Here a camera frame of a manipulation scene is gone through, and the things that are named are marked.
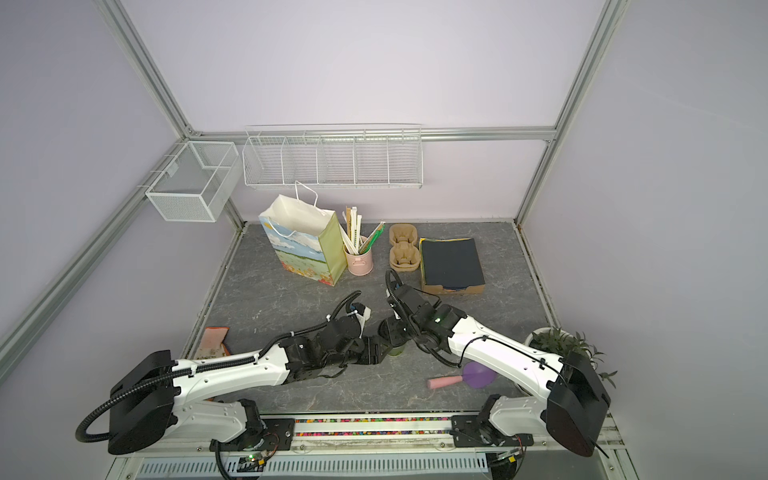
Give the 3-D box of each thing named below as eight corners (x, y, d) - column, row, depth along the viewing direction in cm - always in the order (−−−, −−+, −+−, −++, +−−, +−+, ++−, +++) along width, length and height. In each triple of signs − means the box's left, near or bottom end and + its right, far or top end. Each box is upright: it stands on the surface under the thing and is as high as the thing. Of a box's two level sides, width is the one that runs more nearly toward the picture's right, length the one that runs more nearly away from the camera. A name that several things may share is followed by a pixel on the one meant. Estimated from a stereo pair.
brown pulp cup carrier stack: (389, 274, 106) (388, 265, 102) (389, 233, 119) (389, 223, 115) (420, 274, 106) (421, 265, 102) (417, 233, 119) (418, 223, 115)
